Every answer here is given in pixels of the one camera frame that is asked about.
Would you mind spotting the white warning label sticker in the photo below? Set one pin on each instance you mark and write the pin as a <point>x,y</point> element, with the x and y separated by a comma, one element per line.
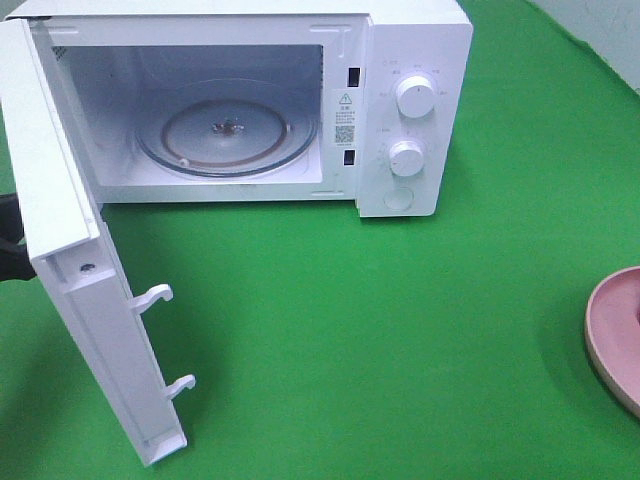
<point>345,107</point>

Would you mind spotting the white microwave knob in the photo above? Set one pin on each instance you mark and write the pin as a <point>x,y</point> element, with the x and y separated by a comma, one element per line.
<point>415,96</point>
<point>406,158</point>

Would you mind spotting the green table cloth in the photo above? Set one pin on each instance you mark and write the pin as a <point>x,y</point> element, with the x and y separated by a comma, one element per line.
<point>327,346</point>

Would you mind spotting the white microwave oven body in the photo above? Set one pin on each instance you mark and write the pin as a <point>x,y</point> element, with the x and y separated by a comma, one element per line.
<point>105,57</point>

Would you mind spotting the round white door release button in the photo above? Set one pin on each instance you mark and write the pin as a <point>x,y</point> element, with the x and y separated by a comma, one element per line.
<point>399,199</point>

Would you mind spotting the glass microwave turntable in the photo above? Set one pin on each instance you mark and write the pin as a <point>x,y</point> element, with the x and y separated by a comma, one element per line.
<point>228,128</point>

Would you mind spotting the pink round plate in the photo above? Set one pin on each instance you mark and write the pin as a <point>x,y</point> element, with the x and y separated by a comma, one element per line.
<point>611,331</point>

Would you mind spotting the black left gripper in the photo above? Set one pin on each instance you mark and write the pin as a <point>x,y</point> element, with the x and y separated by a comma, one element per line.
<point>15,263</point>

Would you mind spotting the white microwave door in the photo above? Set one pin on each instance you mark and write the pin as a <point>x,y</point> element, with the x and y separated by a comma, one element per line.
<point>73,255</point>

